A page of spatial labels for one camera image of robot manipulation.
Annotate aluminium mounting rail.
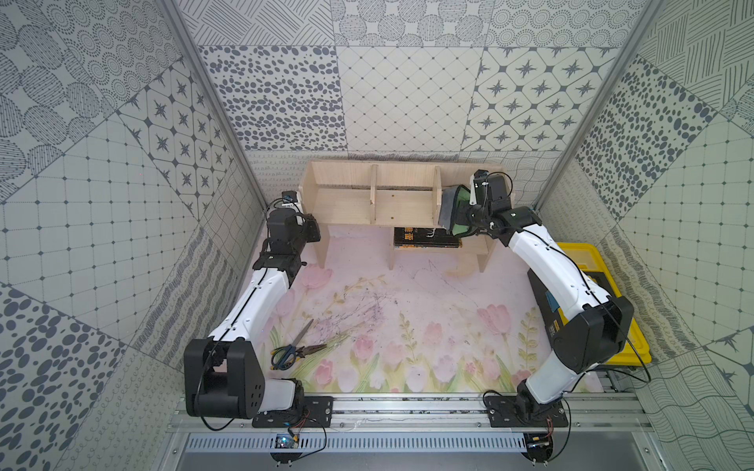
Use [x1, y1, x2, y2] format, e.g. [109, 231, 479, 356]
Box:
[167, 391, 649, 437]

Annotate yellow black toolbox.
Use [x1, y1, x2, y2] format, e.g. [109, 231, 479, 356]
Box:
[512, 234, 652, 373]

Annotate black yellow box under shelf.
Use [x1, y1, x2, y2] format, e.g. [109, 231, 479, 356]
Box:
[394, 228, 461, 248]

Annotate green grey cleaning cloth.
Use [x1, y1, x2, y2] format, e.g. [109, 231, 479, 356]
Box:
[438, 184, 475, 239]

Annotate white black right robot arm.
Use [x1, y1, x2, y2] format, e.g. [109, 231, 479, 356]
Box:
[467, 170, 634, 420]

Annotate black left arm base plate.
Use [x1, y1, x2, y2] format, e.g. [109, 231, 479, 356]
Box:
[253, 396, 334, 429]

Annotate light wooden bookshelf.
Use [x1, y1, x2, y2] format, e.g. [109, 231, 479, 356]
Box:
[298, 160, 479, 267]

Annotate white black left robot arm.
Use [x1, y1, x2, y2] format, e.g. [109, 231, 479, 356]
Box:
[184, 192, 321, 426]

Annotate blue handled scissors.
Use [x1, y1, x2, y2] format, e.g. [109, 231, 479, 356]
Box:
[271, 320, 327, 371]

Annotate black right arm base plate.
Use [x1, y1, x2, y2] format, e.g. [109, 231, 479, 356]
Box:
[482, 391, 569, 428]

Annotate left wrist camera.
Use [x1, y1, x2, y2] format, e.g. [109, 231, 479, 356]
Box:
[281, 190, 302, 210]

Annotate pink floral table mat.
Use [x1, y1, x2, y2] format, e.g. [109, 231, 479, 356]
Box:
[252, 207, 602, 394]

